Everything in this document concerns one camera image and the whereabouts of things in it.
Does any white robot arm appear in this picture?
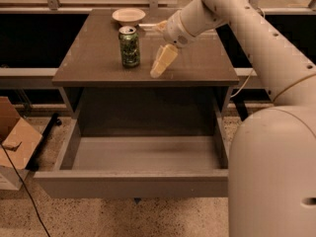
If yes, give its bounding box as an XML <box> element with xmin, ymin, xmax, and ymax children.
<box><xmin>151</xmin><ymin>0</ymin><xmax>316</xmax><ymax>237</ymax></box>

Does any black floor cable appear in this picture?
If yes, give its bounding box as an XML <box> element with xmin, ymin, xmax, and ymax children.
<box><xmin>0</xmin><ymin>143</ymin><xmax>52</xmax><ymax>237</ymax></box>

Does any white hanging cable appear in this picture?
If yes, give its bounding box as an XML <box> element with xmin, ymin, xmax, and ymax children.
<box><xmin>229</xmin><ymin>67</ymin><xmax>256</xmax><ymax>100</ymax></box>

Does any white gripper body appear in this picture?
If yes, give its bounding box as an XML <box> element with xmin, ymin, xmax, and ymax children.
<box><xmin>163</xmin><ymin>11</ymin><xmax>196</xmax><ymax>48</ymax></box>

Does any white ceramic bowl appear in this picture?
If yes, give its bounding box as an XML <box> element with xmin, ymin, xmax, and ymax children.
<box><xmin>112</xmin><ymin>8</ymin><xmax>146</xmax><ymax>27</ymax></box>

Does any open grey top drawer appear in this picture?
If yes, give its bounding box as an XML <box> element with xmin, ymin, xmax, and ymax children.
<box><xmin>35</xmin><ymin>90</ymin><xmax>228</xmax><ymax>198</ymax></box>

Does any black stand foot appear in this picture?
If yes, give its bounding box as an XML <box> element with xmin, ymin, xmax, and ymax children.
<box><xmin>232</xmin><ymin>95</ymin><xmax>249</xmax><ymax>120</ymax></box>
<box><xmin>26</xmin><ymin>113</ymin><xmax>62</xmax><ymax>172</ymax></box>

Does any grey drawer cabinet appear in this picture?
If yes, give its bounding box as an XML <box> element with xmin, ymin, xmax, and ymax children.
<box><xmin>52</xmin><ymin>10</ymin><xmax>238</xmax><ymax>136</ymax></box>

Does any black stand foot left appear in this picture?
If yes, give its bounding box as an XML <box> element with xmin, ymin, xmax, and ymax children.
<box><xmin>26</xmin><ymin>113</ymin><xmax>62</xmax><ymax>172</ymax></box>

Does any cardboard box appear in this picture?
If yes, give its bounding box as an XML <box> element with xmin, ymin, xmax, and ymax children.
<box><xmin>0</xmin><ymin>97</ymin><xmax>42</xmax><ymax>191</ymax></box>

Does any black stand foot right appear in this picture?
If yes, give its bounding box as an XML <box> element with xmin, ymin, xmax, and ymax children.
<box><xmin>232</xmin><ymin>95</ymin><xmax>249</xmax><ymax>120</ymax></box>

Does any green soda can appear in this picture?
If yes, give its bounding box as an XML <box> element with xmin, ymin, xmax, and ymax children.
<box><xmin>118</xmin><ymin>26</ymin><xmax>140</xmax><ymax>68</ymax></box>

